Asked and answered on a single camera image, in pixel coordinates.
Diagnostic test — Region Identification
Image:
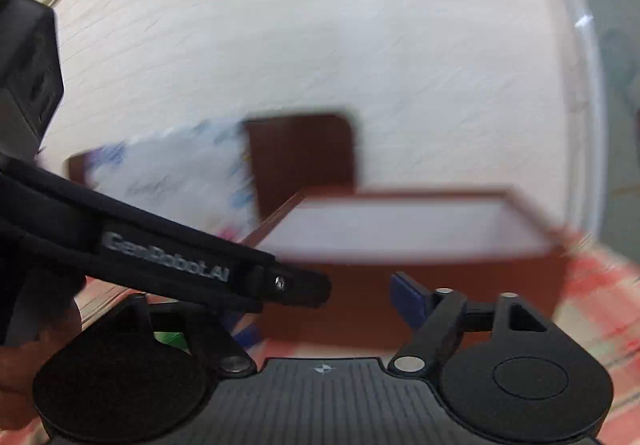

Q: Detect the green printed small box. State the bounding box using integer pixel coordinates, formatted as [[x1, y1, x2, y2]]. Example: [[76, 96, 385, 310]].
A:
[[154, 331, 190, 353]]

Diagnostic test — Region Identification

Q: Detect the brown cardboard storage box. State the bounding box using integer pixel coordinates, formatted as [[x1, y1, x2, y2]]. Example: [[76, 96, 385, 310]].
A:
[[243, 188, 570, 350]]

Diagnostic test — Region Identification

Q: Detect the person's left hand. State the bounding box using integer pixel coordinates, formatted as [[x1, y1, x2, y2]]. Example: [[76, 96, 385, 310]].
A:
[[0, 300, 81, 431]]

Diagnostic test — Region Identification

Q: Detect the floral white pillow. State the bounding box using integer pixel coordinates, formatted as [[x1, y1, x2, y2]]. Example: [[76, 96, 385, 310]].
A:
[[85, 118, 257, 241]]

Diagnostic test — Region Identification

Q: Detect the dark brown wooden headboard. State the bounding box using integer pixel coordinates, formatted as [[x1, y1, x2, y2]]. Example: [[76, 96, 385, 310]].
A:
[[66, 112, 357, 225]]

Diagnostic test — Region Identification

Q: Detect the red plaid bedsheet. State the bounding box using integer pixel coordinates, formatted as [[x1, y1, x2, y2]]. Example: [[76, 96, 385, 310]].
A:
[[76, 234, 639, 444]]

